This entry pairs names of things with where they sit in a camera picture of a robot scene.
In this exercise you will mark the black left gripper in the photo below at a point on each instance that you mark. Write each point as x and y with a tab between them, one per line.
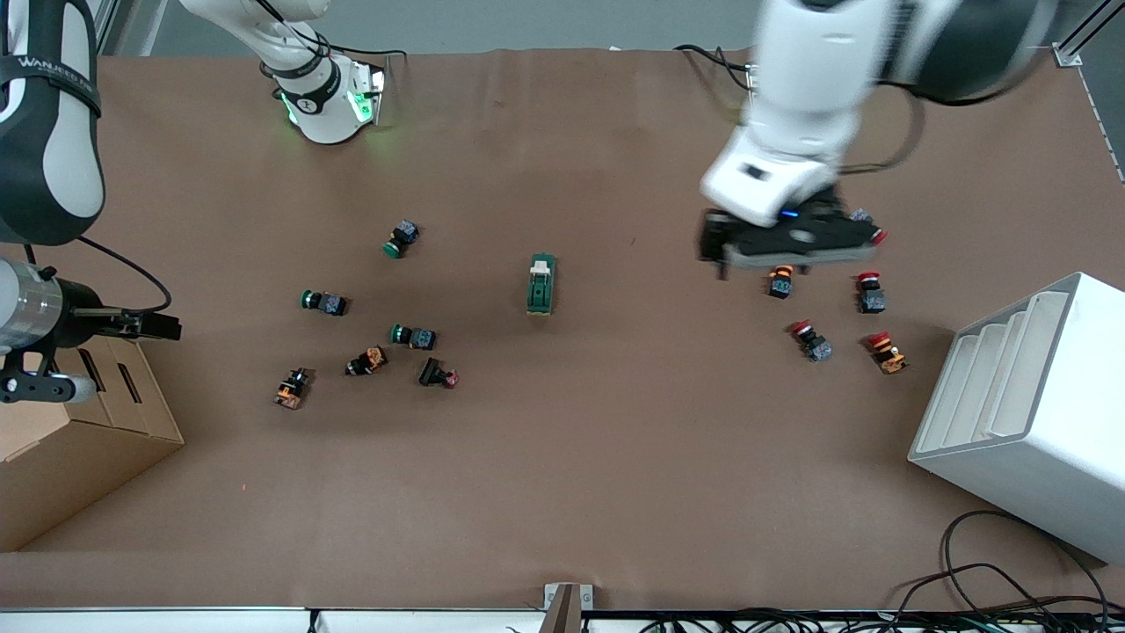
712	237

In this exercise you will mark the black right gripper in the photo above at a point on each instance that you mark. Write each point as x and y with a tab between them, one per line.
88	323

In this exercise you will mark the green load switch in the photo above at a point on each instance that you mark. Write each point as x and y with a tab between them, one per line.
541	284

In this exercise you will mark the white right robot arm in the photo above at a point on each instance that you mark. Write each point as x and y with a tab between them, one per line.
44	132

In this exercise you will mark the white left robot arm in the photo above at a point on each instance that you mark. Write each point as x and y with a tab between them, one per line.
809	79

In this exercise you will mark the red mushroom button orange block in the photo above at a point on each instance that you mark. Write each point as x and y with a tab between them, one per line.
780	283
886	352

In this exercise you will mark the red mushroom button blue block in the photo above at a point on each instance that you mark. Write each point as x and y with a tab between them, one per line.
871	294
812	341
878	236

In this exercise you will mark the cardboard box with slots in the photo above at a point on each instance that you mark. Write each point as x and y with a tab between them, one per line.
88	448

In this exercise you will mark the green push button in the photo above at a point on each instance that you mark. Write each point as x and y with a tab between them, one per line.
402	238
414	336
323	301

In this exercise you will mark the brown table mat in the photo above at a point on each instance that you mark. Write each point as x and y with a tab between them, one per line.
615	457

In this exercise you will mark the white table edge strip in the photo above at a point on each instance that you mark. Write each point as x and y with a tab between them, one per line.
176	621

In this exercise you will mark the white stepped rack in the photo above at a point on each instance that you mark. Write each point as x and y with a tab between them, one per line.
1037	422

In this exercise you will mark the black switch with orange block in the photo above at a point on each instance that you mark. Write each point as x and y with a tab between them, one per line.
293	388
366	361

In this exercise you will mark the black switch with red tip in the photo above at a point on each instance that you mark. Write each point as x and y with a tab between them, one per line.
437	374

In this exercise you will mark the aluminium frame profile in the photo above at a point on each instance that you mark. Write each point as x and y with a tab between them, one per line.
1077	44
107	26

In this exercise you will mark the grey metal bracket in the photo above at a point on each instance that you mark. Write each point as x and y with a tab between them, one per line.
567	602

